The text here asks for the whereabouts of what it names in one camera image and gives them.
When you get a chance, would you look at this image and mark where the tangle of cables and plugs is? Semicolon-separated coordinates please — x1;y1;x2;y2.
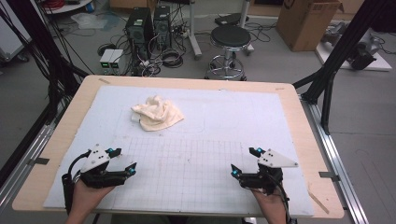
132;46;164;77

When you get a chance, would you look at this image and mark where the grey metal stand leg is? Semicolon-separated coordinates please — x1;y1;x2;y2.
238;0;255;56
186;0;204;61

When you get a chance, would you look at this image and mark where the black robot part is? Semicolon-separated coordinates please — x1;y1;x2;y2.
346;42;378;71

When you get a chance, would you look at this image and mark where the white round table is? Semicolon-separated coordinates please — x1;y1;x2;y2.
40;0;94;15

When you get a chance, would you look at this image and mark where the black metal frame with cables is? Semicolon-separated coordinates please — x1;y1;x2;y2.
0;0;91;125

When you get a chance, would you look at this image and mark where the cream cloth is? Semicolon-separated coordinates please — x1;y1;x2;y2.
130;94;185;133

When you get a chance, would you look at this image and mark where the flat black bag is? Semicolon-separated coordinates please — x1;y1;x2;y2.
214;12;250;27

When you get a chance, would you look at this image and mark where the slim black computer tower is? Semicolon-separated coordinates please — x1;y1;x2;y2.
152;5;173;50

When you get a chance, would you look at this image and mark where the white power supply unit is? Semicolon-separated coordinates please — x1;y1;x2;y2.
108;49;125;76
99;49;116;76

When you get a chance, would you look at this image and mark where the large black computer tower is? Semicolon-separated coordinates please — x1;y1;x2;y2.
125;7;155;63

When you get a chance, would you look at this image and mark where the thin wooden stick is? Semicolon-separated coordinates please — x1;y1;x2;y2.
307;183;331;215

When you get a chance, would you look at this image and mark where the brown cardboard box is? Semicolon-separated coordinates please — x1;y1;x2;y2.
276;0;344;52

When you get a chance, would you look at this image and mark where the white gridded mat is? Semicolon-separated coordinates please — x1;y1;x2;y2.
43;85;315;217

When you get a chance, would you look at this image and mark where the white board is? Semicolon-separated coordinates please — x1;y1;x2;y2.
315;27;393;73

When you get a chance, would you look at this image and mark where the person's left hand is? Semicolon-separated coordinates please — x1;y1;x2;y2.
70;179;116;218

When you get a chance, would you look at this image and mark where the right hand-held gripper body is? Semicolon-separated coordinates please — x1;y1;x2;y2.
239;147;299;196

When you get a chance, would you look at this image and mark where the right hand-held gripper black cable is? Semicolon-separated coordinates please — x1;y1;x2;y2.
268;172;298;224

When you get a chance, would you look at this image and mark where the person's right hand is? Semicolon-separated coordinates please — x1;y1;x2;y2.
251;187;288;218

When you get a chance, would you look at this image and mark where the black round stool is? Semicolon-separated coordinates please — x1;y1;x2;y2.
205;24;254;82

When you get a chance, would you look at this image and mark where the aluminium rail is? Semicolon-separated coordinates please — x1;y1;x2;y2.
0;102;64;214
299;93;370;224

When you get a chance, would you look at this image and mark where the clear plastic sheet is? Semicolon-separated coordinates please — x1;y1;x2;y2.
70;12;108;31

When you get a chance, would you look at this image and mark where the coiled black cable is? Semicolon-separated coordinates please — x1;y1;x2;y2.
161;48;185;69

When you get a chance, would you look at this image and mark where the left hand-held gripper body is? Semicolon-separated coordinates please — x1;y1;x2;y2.
78;144;127;189

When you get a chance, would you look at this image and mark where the grey robot part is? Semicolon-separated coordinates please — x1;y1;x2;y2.
321;21;347;45

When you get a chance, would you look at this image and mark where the white cabinet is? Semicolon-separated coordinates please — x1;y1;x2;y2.
0;12;33;63

